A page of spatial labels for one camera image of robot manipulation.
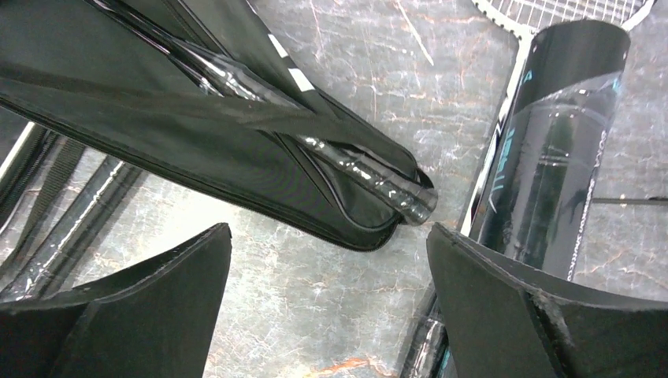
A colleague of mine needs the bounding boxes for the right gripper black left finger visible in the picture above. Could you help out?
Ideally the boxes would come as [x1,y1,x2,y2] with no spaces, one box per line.
[1,223,232,377]

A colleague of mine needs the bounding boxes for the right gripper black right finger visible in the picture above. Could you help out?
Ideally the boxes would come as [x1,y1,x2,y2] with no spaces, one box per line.
[427,224,667,377]

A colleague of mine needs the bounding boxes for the black shuttlecock tube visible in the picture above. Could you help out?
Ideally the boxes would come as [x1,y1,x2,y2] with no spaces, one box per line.
[399,20,633,378]

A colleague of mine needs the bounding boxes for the black crossway racket bag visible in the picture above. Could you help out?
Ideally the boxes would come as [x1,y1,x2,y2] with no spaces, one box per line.
[1,1,434,251]

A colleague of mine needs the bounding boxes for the black sport racket bag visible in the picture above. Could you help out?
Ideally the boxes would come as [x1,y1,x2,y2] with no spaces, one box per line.
[1,118,60,230]

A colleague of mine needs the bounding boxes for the black white shaft racket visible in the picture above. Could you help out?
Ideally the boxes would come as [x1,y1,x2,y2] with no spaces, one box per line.
[460,0,656,236]

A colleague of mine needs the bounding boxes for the white frame racket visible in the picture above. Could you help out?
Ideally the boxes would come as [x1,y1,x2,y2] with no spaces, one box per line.
[1,157,142,302]

